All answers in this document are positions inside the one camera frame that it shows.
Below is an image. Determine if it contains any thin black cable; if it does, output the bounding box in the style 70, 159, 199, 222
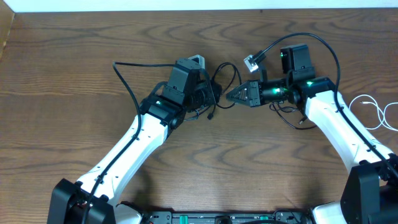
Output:
207, 62, 243, 121

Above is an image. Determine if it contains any thick black cable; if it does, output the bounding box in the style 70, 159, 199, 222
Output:
269, 101, 317, 131

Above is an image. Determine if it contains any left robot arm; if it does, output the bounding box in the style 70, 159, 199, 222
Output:
47, 80, 222, 223

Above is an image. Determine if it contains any cardboard box corner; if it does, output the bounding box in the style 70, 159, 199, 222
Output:
0, 0, 15, 56

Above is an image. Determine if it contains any white USB cable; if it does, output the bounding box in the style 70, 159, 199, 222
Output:
348, 94, 398, 133

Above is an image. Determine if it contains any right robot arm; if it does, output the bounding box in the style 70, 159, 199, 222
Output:
226, 44, 397, 223

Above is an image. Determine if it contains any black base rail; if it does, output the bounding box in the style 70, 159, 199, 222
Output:
114, 202, 315, 224

